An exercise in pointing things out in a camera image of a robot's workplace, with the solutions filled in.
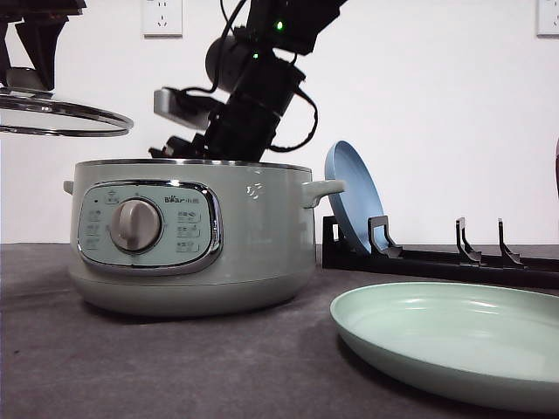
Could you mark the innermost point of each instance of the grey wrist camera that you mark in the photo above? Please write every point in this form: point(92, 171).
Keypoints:
point(178, 107)

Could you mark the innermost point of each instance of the green electric steamer pot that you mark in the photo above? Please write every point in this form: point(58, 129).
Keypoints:
point(193, 237)

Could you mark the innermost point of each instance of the white wall socket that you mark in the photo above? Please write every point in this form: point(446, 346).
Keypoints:
point(548, 19)
point(161, 19)

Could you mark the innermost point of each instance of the black cable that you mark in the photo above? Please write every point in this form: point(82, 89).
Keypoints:
point(219, 55)

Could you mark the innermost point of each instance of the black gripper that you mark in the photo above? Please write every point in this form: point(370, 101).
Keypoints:
point(229, 135)
point(43, 22)

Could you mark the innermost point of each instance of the white wall socket right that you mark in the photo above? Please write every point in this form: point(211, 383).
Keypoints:
point(548, 19)

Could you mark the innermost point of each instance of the pink plate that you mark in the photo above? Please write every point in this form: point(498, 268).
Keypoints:
point(557, 169)

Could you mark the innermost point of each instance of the glass pot lid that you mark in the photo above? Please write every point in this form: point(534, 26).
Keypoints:
point(39, 113)

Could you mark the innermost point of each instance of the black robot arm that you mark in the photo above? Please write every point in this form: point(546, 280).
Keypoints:
point(256, 70)

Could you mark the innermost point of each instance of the black plate rack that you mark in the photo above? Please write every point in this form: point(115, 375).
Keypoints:
point(465, 263)

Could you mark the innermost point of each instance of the green plate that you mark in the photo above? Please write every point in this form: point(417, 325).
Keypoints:
point(494, 341)

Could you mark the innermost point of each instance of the blue plate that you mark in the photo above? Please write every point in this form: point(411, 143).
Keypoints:
point(360, 200)

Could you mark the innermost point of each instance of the white wall socket left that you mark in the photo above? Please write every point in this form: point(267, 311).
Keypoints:
point(161, 19)

